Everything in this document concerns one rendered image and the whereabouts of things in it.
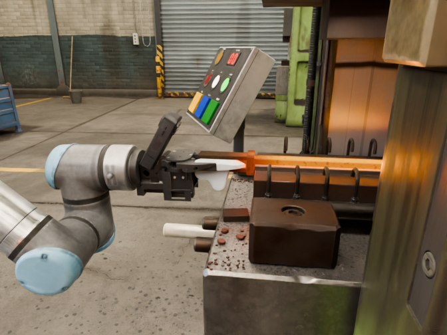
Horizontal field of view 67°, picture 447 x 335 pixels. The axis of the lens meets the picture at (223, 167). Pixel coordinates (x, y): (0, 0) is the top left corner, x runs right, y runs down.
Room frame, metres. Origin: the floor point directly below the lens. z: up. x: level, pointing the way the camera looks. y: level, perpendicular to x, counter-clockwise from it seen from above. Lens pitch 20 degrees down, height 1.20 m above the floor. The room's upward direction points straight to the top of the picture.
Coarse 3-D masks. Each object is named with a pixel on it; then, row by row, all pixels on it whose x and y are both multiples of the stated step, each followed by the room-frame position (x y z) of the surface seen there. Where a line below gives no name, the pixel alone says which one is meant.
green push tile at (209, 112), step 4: (212, 100) 1.07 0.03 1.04; (212, 104) 1.05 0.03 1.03; (216, 104) 1.01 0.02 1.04; (208, 108) 1.06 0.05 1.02; (212, 108) 1.03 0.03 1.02; (216, 108) 1.01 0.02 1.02; (204, 112) 1.07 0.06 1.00; (208, 112) 1.04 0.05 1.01; (212, 112) 1.01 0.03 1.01; (204, 116) 1.05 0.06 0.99; (208, 116) 1.02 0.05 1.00; (212, 116) 1.01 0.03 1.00; (204, 120) 1.03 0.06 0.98; (208, 120) 1.00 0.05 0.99; (208, 124) 1.00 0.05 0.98
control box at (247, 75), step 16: (224, 48) 1.27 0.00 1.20; (240, 48) 1.11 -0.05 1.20; (256, 48) 1.01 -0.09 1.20; (224, 64) 1.17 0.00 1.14; (240, 64) 1.04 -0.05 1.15; (256, 64) 1.01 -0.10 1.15; (272, 64) 1.03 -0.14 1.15; (224, 80) 1.08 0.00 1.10; (240, 80) 1.00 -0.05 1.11; (256, 80) 1.01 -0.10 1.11; (208, 96) 1.15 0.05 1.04; (224, 96) 1.01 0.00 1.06; (240, 96) 1.00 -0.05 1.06; (224, 112) 0.98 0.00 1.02; (240, 112) 1.00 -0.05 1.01; (208, 128) 0.99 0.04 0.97; (224, 128) 0.98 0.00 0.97
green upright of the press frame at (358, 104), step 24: (336, 48) 0.75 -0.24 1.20; (360, 48) 0.75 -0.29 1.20; (336, 72) 0.75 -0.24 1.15; (360, 72) 0.75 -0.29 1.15; (384, 72) 0.74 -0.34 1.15; (336, 96) 0.75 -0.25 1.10; (360, 96) 0.74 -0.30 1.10; (384, 96) 0.74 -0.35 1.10; (336, 120) 0.75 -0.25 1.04; (360, 120) 0.74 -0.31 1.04; (384, 120) 0.74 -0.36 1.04; (336, 144) 0.75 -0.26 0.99; (360, 144) 0.74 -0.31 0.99; (384, 144) 0.74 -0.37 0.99
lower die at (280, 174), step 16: (256, 176) 0.53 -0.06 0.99; (272, 176) 0.53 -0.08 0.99; (288, 176) 0.53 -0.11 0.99; (304, 176) 0.53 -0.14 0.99; (320, 176) 0.53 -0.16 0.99; (336, 176) 0.53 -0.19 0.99; (368, 176) 0.53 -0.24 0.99; (256, 192) 0.51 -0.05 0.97; (272, 192) 0.51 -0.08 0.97; (288, 192) 0.51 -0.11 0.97; (304, 192) 0.50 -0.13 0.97; (320, 192) 0.50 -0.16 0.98; (336, 192) 0.50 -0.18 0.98; (352, 192) 0.49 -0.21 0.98; (368, 192) 0.49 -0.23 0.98; (352, 224) 0.49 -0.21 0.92; (368, 224) 0.49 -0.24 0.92
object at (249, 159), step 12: (204, 156) 0.59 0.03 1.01; (216, 156) 0.58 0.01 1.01; (228, 156) 0.58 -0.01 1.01; (240, 156) 0.58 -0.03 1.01; (252, 156) 0.57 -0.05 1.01; (264, 156) 0.59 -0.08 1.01; (276, 156) 0.59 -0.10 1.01; (288, 156) 0.59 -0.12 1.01; (300, 156) 0.59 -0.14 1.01; (240, 168) 0.58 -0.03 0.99; (252, 168) 0.57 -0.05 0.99; (360, 168) 0.55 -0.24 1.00; (372, 168) 0.55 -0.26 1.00
